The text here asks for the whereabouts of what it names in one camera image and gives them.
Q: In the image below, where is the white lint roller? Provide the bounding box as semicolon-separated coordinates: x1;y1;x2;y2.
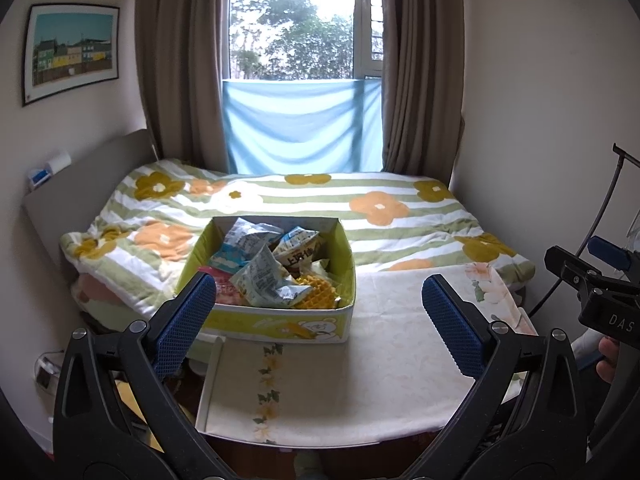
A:
27;150;72;191

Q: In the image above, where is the light blue cloth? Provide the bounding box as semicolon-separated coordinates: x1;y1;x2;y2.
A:
221;78;385;175

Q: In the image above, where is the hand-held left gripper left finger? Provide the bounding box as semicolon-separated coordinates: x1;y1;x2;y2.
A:
52;272;224;480

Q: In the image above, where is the pile of assorted snack packets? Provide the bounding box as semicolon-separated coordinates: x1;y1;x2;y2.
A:
197;217;346;311

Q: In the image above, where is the black curved stand cable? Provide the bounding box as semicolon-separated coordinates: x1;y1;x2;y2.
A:
530;143;640;316

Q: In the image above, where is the blue white snack packet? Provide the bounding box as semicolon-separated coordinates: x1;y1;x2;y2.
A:
209;240;268;273

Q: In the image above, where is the pink bed sheet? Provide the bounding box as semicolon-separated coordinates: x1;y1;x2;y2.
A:
70;272;151;322

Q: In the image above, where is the white floral tablecloth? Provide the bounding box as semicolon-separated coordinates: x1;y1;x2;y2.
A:
197;262;538;448

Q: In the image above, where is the striped floral blanket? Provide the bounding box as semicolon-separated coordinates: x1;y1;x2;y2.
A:
60;158;536;322

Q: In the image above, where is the brown curtain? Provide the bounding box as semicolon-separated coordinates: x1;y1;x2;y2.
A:
380;0;466;186
134;0;233;173

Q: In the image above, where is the grey white snack packet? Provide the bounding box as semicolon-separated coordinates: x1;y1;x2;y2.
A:
232;250;306;308

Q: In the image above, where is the white plastic device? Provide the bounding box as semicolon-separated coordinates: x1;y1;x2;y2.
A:
34;354;64;392

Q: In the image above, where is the yellow green cardboard box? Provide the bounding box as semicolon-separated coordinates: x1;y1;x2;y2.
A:
174;216;357;345

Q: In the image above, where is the grey bed headboard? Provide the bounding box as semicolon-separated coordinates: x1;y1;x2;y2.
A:
21;128;162;321

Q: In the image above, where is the framed house picture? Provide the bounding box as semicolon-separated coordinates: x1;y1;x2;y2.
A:
21;4;121;107

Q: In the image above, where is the window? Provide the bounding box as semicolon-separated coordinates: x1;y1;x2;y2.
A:
227;0;386;83

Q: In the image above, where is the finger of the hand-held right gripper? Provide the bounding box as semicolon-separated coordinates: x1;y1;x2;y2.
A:
587;236;640;275
544;246;608;295

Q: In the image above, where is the yellow stool cushion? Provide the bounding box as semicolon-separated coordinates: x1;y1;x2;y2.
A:
114;379;151;427

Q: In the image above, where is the person's right hand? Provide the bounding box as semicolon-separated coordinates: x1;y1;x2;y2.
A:
596;337;624;385

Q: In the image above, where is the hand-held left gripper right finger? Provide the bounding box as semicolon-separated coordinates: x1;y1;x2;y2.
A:
415;274;584;480

